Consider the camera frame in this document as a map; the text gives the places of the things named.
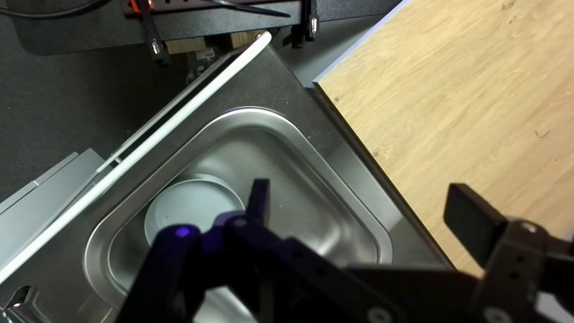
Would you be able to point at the white round plate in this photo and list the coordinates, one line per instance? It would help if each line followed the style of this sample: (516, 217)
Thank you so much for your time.
(195, 201)

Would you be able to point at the white sink frame rail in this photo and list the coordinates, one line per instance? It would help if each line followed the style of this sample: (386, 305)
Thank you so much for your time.
(43, 206)

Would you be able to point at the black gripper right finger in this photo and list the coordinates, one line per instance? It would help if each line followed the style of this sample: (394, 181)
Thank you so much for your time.
(473, 220)

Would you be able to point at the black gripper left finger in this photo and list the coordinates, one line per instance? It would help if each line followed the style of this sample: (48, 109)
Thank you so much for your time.
(244, 226)

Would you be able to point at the stainless steel sink basin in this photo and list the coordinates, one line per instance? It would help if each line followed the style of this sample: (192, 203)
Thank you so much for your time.
(210, 174)

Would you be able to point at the black clamp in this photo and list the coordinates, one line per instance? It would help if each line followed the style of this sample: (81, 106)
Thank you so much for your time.
(152, 39)

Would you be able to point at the wooden countertop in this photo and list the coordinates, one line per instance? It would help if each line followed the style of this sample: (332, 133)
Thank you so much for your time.
(475, 91)

